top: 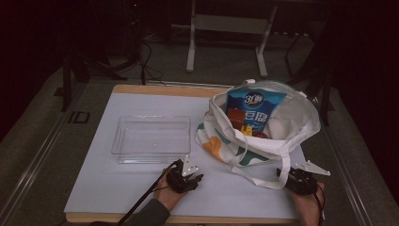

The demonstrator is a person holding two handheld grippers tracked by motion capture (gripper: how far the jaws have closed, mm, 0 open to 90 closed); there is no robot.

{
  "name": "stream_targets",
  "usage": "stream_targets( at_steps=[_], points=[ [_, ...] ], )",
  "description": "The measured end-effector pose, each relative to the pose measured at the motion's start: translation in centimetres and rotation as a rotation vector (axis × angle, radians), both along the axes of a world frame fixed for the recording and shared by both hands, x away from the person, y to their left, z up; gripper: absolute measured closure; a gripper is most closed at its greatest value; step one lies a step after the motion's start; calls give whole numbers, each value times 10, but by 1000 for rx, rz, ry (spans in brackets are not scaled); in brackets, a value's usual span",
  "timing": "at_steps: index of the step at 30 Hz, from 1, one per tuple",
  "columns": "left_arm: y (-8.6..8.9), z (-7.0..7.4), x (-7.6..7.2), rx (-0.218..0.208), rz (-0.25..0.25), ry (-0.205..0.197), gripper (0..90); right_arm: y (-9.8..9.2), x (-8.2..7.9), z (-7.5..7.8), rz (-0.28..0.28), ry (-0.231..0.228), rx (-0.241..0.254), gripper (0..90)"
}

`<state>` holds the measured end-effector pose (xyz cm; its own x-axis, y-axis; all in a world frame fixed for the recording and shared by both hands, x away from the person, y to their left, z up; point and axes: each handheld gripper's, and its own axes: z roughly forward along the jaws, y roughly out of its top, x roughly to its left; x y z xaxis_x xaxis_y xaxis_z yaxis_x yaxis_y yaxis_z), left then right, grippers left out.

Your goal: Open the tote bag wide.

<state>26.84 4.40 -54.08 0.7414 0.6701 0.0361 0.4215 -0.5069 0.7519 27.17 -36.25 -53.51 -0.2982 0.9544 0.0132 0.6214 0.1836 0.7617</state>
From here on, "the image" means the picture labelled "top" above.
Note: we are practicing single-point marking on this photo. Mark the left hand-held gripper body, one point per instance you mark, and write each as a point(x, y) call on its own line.
point(175, 180)

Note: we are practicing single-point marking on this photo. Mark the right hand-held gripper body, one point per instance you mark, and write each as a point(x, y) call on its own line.
point(302, 182)

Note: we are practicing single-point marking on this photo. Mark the clear plastic box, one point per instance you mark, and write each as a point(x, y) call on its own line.
point(150, 138)

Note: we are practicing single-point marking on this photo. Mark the white tote bag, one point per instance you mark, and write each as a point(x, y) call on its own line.
point(295, 122)

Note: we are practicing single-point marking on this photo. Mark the blue snack bag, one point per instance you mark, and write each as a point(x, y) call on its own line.
point(257, 103)

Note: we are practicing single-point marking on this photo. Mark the person's left hand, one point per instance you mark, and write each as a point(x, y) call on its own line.
point(167, 196)

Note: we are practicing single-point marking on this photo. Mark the person's right hand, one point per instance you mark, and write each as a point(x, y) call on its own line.
point(306, 207)

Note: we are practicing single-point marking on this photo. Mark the white table mat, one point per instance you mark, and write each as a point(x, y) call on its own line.
point(125, 188)

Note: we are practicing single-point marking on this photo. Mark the black metal stand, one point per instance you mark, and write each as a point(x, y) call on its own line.
point(326, 94)

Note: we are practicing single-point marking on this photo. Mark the black tripod stand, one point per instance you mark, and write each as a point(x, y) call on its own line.
point(66, 81)

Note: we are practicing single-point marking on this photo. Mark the white metal stand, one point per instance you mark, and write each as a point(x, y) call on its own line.
point(229, 23)

